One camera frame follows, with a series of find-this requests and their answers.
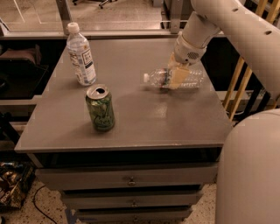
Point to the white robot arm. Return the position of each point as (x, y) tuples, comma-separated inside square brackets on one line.
[(248, 181)]

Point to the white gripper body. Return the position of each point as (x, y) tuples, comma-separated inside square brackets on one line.
[(186, 52)]

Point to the grey drawer cabinet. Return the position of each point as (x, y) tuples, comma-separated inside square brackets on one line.
[(152, 127)]

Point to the bottom grey drawer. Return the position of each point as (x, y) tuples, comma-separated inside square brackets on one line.
[(134, 214)]

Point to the top grey drawer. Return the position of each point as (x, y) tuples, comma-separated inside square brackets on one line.
[(127, 177)]

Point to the green soda can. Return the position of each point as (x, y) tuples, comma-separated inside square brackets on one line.
[(99, 105)]

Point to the dark chair at left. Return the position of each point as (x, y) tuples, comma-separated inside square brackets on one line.
[(21, 73)]

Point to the middle grey drawer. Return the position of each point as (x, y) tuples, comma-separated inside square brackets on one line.
[(132, 199)]

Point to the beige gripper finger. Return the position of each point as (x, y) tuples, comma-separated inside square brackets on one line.
[(172, 62), (178, 77)]

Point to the white labelled water bottle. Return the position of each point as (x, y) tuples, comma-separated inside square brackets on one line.
[(80, 55)]

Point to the clear plastic water bottle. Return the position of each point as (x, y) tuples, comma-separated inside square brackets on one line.
[(160, 78)]

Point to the grey drawer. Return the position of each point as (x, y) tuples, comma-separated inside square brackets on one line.
[(132, 199), (127, 177), (134, 214)]

